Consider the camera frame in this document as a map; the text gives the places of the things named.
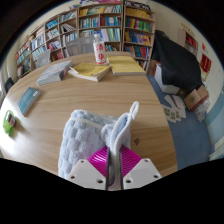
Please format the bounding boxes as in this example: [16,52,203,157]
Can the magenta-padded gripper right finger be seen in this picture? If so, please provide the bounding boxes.
[119,144,163,191]

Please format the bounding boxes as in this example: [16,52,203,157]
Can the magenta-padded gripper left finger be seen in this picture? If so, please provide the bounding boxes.
[67,145,111,191]

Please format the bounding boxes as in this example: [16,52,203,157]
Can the white waffle-knit towel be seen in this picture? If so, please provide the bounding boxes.
[57,100,140,192]

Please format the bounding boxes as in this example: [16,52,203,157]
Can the scattered papers on floor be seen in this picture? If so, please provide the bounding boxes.
[161,94,188,124]

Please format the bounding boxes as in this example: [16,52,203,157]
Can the white box under black cloth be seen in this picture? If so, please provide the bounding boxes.
[153,63,181,95]

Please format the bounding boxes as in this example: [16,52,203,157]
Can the brown cardboard box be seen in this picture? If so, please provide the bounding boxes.
[183,84,210,112]

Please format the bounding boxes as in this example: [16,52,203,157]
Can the dark red jar, white lid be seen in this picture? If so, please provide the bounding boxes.
[7,113,17,128]

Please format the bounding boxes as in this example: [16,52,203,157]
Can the green plastic bag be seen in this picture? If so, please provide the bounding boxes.
[2,109,17,135]

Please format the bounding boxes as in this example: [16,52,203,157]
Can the teal paperback book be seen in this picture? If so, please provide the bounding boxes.
[17,86,42,117]

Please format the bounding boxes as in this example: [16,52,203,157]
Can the open yellow and white book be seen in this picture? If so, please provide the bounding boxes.
[67,62,112,83]

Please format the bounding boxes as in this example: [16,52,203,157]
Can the thick pale grey-blue book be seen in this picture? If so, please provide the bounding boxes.
[35,59,74,87]

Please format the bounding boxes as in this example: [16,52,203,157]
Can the flat yellow book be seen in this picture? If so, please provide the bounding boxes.
[107,54,147,77]

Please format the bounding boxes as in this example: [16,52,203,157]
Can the black draped cloth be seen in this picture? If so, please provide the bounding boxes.
[151,29,204,94]

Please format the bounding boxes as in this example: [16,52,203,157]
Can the black office chair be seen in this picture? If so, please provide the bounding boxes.
[3,77,15,93]

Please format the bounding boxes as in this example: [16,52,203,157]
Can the white-backed chair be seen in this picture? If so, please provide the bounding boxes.
[34,49,52,69]

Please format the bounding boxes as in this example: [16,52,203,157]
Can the clear bottle with red label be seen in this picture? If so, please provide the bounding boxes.
[93,32,108,65]

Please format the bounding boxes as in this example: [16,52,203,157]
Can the grey mesh-back chair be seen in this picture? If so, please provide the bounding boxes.
[65,35,96,57]

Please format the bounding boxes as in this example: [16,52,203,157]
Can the wooden bookshelf full of books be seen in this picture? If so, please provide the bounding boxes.
[14,0,157,80]

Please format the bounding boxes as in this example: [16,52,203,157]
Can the red wall poster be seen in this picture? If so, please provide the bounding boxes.
[199,53,213,75]

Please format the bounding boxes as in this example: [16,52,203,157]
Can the small wall shelf with red items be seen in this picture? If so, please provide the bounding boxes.
[178,28,200,56]

